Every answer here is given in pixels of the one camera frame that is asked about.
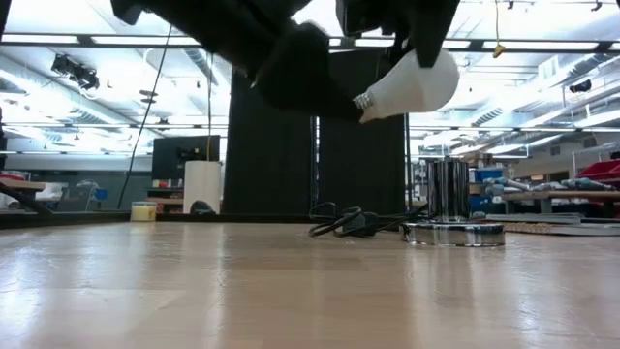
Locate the black lamp power cord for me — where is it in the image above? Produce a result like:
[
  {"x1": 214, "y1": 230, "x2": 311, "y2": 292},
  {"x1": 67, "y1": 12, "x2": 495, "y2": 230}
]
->
[{"x1": 308, "y1": 202, "x2": 430, "y2": 238}]

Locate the yellow candle jar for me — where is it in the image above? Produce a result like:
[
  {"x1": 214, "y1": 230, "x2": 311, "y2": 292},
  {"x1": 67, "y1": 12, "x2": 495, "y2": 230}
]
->
[{"x1": 130, "y1": 201, "x2": 158, "y2": 223}]

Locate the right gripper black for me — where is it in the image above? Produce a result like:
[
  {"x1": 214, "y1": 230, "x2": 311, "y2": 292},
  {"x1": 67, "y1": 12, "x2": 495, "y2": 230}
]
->
[{"x1": 336, "y1": 0, "x2": 461, "y2": 68}]

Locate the wooden workbench with tools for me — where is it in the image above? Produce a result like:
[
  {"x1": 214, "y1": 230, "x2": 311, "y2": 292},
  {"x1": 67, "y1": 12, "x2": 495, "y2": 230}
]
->
[{"x1": 483, "y1": 176, "x2": 620, "y2": 214}]

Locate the white lightbulb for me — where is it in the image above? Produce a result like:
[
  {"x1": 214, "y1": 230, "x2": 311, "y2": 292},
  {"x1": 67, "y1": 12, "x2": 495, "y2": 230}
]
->
[{"x1": 353, "y1": 48, "x2": 460, "y2": 125}]

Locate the black curtain panel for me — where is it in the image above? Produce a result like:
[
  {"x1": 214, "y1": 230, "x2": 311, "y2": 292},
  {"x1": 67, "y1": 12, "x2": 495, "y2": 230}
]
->
[{"x1": 222, "y1": 48, "x2": 408, "y2": 217}]

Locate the wooden side table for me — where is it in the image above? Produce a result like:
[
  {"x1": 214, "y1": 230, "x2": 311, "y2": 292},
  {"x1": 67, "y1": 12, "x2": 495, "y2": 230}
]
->
[{"x1": 0, "y1": 177, "x2": 54, "y2": 214}]

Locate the white cup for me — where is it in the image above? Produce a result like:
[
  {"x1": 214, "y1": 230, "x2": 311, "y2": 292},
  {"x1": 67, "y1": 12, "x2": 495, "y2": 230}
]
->
[{"x1": 182, "y1": 160, "x2": 223, "y2": 214}]

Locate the book with sunset cover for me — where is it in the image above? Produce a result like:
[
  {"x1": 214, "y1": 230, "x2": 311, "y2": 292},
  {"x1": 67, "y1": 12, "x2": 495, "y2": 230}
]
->
[{"x1": 483, "y1": 212, "x2": 585, "y2": 225}]

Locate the blue storage bin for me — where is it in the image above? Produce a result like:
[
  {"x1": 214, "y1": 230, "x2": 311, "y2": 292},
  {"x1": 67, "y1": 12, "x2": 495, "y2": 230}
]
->
[{"x1": 472, "y1": 167, "x2": 505, "y2": 183}]

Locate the black ceiling-mounted camera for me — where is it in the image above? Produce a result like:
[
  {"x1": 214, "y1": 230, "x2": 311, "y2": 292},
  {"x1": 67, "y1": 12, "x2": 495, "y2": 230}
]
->
[{"x1": 50, "y1": 52, "x2": 101, "y2": 91}]

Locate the thin black hanging cable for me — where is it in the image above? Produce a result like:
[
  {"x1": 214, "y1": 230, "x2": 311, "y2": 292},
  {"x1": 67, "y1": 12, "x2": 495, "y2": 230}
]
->
[{"x1": 117, "y1": 23, "x2": 173, "y2": 209}]

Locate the yellow hanging cord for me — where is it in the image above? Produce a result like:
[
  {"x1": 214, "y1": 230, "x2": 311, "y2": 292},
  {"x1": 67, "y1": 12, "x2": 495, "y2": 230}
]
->
[{"x1": 492, "y1": 0, "x2": 508, "y2": 59}]

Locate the black monitor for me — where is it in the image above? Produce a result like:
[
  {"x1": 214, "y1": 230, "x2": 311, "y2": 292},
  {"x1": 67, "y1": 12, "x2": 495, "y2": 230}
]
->
[{"x1": 151, "y1": 135, "x2": 222, "y2": 181}]

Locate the red storage bin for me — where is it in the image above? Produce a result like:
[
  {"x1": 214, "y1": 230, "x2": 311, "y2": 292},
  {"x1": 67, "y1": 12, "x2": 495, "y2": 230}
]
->
[{"x1": 575, "y1": 159, "x2": 620, "y2": 183}]

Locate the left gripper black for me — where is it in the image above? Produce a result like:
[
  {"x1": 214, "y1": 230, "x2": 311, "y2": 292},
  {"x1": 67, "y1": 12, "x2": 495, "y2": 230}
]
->
[{"x1": 109, "y1": 0, "x2": 365, "y2": 122}]

